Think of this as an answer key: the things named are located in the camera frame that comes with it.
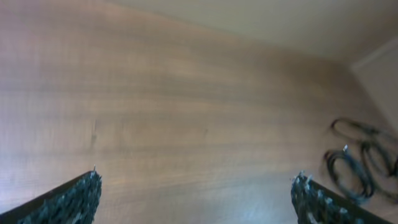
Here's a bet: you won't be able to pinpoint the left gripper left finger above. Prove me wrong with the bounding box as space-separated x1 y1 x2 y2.
1 170 102 224

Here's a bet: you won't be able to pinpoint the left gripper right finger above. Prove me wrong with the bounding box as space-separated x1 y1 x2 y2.
290 172 392 224

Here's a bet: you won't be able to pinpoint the thick black USB cable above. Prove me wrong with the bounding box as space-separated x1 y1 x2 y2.
322 144 377 203

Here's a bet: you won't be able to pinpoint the thin black USB cable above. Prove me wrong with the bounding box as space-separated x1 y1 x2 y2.
359 138 398 203

